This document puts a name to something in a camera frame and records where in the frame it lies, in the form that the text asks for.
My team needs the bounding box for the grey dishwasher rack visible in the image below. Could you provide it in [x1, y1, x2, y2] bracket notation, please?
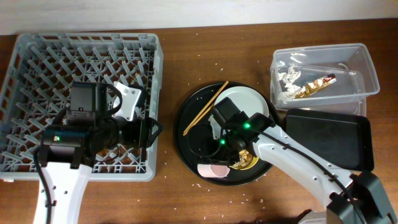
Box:
[1, 32, 164, 182]

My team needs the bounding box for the pink cup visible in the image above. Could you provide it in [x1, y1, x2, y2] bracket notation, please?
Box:
[197, 164, 230, 178]

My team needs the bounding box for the gold brown snack wrapper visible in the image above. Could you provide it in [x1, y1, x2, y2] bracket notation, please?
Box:
[295, 73, 336, 99]

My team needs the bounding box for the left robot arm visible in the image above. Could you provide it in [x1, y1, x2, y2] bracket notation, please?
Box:
[33, 82, 163, 223]

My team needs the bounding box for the white tissue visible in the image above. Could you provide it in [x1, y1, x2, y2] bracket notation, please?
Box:
[277, 65, 303, 100]

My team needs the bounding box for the round black tray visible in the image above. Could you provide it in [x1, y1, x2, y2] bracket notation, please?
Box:
[174, 82, 272, 186]

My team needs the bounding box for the grey round plate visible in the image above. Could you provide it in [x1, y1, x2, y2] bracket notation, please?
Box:
[215, 86, 270, 130]

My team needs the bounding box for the black rectangular tray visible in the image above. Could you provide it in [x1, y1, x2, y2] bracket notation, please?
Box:
[285, 109, 374, 172]

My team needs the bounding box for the upper wooden chopstick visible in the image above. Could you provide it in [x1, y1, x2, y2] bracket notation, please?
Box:
[197, 81, 229, 115]

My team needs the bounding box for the clear plastic bin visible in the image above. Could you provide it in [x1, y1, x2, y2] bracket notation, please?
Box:
[270, 44, 380, 116]

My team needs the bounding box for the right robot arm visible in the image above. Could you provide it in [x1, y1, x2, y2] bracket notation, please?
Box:
[198, 98, 397, 223]

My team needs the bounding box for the yellow bowl with shells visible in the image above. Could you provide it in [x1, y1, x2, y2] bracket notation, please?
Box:
[230, 150, 259, 170]

